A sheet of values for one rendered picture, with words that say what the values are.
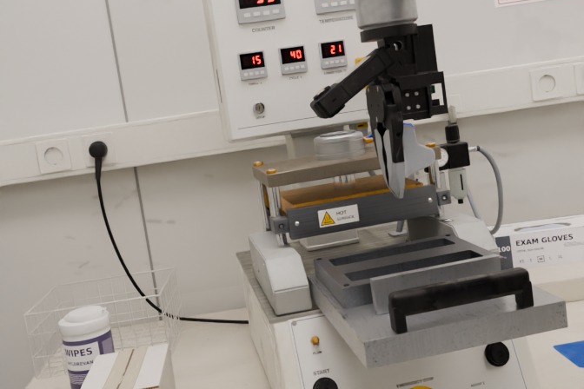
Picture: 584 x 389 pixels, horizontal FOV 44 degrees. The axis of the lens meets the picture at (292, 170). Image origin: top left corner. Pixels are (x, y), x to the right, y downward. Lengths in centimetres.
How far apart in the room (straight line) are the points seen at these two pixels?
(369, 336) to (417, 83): 32
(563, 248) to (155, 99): 93
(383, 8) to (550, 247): 83
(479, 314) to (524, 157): 101
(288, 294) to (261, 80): 44
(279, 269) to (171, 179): 72
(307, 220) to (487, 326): 38
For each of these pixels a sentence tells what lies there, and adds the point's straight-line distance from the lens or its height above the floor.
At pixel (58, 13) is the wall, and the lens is 172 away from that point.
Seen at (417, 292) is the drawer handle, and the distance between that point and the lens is 75.
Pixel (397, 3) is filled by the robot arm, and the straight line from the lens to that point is 89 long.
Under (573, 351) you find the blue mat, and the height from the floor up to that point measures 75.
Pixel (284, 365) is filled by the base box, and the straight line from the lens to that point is 98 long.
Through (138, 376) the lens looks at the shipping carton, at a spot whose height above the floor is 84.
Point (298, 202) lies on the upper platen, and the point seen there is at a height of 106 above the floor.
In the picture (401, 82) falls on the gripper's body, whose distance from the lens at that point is 89.
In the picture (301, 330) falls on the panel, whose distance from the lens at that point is 99.
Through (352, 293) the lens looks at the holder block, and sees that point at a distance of 85.
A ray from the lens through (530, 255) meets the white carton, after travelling 158.
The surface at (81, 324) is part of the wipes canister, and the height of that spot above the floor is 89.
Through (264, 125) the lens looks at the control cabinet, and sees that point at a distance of 127.
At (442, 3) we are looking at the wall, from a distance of 171.
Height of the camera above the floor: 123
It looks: 6 degrees down
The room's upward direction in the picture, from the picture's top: 8 degrees counter-clockwise
